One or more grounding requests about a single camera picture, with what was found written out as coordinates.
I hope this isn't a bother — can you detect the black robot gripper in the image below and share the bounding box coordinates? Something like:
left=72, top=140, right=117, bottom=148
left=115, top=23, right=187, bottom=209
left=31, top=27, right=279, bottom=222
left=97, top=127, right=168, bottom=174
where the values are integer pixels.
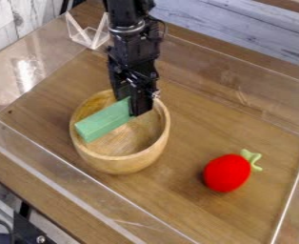
left=108, top=30, right=163, bottom=116

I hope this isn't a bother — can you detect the green rectangular block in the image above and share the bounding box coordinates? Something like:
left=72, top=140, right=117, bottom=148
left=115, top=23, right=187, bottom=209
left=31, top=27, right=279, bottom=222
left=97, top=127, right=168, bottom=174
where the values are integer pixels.
left=75, top=97, right=133, bottom=143

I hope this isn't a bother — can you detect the brown wooden bowl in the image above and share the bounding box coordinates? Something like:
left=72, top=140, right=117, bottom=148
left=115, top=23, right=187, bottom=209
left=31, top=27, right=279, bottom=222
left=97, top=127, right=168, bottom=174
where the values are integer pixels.
left=69, top=90, right=171, bottom=174

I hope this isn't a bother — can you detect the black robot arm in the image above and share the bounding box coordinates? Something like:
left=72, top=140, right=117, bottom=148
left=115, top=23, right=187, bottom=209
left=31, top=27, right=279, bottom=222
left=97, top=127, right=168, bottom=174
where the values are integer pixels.
left=103, top=0, right=163, bottom=116

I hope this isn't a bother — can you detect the red plush strawberry toy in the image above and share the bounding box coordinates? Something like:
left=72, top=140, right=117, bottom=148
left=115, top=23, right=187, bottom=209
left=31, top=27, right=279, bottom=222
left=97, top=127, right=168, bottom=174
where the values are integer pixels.
left=203, top=149, right=263, bottom=193

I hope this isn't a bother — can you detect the clear acrylic tray wall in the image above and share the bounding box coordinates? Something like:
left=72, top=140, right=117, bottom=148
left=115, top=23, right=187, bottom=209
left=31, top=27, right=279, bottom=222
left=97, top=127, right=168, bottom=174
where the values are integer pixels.
left=0, top=121, right=199, bottom=244

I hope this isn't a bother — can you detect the black clamp with cable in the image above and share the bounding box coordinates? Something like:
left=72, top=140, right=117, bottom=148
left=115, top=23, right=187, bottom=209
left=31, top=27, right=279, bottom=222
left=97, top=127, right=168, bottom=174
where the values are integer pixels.
left=0, top=213, right=57, bottom=244

